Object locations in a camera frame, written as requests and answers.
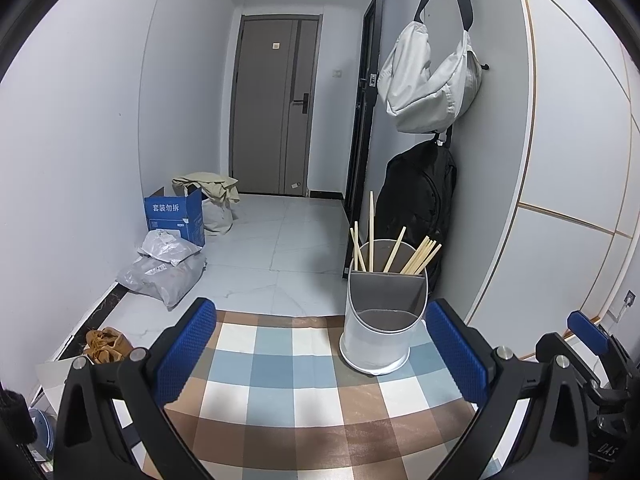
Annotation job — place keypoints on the grey door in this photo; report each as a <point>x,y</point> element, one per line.
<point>260,110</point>

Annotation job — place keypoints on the black doorframe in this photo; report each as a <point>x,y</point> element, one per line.
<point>362,110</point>

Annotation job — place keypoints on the blue cardboard box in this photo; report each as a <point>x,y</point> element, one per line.
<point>170,215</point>

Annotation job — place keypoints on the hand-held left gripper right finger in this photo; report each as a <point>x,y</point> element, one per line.
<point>455,355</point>

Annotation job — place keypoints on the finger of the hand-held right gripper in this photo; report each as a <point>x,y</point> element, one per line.
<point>555,344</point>
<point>585,327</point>

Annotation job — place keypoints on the off-white sack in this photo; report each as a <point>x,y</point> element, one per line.
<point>217,217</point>

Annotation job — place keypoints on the white plastic bag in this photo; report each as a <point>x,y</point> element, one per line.
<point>167,247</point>

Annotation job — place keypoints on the grey plastic bag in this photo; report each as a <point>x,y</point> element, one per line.
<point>160,280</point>

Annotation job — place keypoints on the dark cloth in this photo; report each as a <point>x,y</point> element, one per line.
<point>17,417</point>

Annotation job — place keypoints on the white wall socket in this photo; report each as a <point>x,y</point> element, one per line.
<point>629,300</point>

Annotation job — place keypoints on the orange-brown crumpled bag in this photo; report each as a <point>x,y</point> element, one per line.
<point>105,345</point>

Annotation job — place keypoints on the white sling bag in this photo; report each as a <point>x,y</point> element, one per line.
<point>425,90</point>

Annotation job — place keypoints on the white flat board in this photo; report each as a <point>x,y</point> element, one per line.
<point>52,385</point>

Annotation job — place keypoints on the checked blanket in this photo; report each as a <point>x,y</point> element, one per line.
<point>280,375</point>

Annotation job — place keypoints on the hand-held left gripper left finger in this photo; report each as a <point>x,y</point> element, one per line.
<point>187,350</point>

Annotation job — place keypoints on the blue-grey round object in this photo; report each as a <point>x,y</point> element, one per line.
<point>42,432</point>

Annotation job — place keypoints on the beige crumpled cloth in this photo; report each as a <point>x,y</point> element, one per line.
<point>210,182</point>

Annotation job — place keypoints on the bunch of wooden chopsticks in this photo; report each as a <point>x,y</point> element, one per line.
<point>371,240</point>

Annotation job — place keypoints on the white oval utensil holder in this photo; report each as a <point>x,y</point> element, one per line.
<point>375,350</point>

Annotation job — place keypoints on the black backpack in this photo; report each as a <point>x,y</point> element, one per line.
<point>415,185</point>

